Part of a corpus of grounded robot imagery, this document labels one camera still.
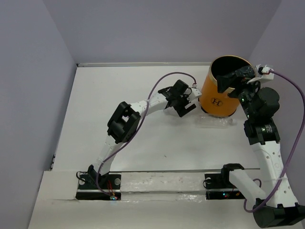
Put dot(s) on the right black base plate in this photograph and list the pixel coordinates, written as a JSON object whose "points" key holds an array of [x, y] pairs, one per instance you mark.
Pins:
{"points": [[216, 189]]}

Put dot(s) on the orange cylindrical bin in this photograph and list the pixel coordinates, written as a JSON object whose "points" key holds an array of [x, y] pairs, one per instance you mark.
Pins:
{"points": [[214, 100]]}

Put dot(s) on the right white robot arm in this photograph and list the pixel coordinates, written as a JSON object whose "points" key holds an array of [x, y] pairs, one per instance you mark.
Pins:
{"points": [[274, 203]]}

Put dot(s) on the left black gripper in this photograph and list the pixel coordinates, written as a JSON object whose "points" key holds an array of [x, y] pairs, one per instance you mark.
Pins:
{"points": [[182, 112]]}

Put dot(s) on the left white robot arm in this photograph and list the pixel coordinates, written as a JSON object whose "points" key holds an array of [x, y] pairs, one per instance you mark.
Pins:
{"points": [[128, 118]]}

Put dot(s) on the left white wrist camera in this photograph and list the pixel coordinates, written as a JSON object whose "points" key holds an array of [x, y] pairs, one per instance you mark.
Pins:
{"points": [[193, 92]]}

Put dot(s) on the clear bottle long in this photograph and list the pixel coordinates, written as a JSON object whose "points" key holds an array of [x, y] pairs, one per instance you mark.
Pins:
{"points": [[248, 72]]}

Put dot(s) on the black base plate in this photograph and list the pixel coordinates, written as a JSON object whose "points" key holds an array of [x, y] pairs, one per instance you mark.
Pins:
{"points": [[216, 189], [109, 187]]}

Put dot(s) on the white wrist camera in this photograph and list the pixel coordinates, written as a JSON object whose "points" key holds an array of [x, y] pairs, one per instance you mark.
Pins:
{"points": [[263, 74], [193, 92]]}

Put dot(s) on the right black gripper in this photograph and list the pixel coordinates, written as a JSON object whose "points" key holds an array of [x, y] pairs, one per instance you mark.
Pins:
{"points": [[224, 82]]}

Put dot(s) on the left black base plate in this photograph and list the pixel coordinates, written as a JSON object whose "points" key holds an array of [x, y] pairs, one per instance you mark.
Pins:
{"points": [[109, 187]]}

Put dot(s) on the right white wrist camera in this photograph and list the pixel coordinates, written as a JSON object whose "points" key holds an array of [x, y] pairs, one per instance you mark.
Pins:
{"points": [[263, 74]]}

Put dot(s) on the clear bottle near bin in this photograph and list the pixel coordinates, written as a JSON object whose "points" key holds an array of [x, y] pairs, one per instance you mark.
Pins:
{"points": [[214, 122]]}

